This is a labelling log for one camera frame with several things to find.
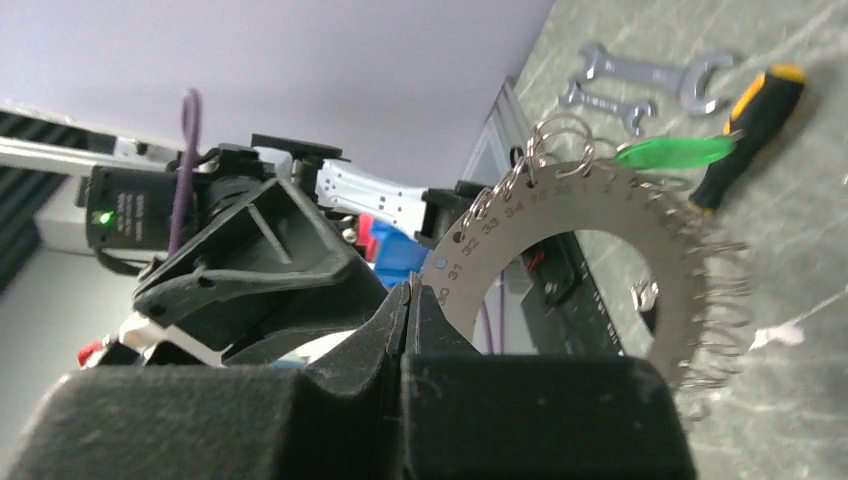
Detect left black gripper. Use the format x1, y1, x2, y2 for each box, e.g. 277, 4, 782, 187
78, 180, 387, 368

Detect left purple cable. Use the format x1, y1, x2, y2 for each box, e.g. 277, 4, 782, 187
165, 87, 203, 260

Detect numbered metal key ring disc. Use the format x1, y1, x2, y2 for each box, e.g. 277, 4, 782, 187
422, 112, 753, 424

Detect green key tag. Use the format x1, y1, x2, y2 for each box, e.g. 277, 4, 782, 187
613, 135, 736, 170

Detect black yellow screwdriver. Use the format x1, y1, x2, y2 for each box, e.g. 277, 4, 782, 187
688, 64, 807, 215

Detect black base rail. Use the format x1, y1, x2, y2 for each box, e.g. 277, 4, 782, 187
457, 178, 631, 359

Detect silver wrench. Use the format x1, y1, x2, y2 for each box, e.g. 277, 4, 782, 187
559, 78, 656, 137
578, 43, 741, 117

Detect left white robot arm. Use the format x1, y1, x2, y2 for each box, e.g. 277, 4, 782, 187
1, 135, 481, 351

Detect lower silver wrench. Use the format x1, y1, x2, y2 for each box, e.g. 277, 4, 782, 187
559, 78, 656, 137

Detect upper silver wrench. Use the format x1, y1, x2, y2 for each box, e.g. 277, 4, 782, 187
578, 43, 741, 117

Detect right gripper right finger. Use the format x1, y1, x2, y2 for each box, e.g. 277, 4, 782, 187
401, 286, 697, 479

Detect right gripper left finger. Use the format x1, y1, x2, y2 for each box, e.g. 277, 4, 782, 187
6, 283, 411, 479

